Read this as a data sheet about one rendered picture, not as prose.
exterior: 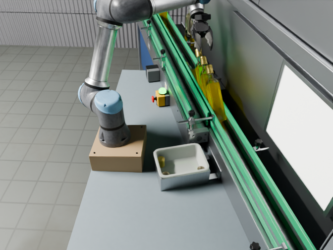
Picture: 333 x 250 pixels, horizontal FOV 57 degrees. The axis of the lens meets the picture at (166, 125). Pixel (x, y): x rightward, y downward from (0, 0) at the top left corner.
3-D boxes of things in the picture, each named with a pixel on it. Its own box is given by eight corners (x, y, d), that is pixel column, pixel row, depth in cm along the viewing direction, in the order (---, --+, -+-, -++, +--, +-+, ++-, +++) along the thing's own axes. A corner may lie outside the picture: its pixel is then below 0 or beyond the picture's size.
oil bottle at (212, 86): (227, 119, 144) (218, 76, 147) (215, 121, 143) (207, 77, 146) (223, 121, 149) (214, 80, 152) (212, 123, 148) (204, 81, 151)
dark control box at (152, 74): (159, 81, 201) (159, 70, 195) (147, 83, 199) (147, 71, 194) (157, 75, 207) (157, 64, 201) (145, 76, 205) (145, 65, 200)
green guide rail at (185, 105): (193, 127, 145) (194, 114, 140) (191, 127, 145) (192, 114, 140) (137, 3, 275) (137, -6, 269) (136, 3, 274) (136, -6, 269)
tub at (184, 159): (209, 182, 136) (211, 169, 131) (160, 191, 133) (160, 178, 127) (197, 155, 149) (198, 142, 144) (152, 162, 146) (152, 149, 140)
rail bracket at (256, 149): (266, 164, 128) (274, 142, 119) (251, 167, 127) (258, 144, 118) (262, 158, 131) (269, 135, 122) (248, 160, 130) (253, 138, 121)
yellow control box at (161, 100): (169, 105, 180) (169, 95, 175) (157, 107, 179) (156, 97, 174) (166, 99, 185) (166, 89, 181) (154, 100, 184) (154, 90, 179)
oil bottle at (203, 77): (220, 108, 150) (212, 67, 153) (209, 109, 149) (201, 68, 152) (216, 110, 156) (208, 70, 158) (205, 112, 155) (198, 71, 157)
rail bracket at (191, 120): (213, 131, 143) (216, 109, 135) (178, 136, 140) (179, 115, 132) (211, 127, 145) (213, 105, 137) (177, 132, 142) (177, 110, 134)
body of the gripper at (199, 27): (205, 38, 160) (201, 17, 161) (210, 31, 151) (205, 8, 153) (191, 40, 158) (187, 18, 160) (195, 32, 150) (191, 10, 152)
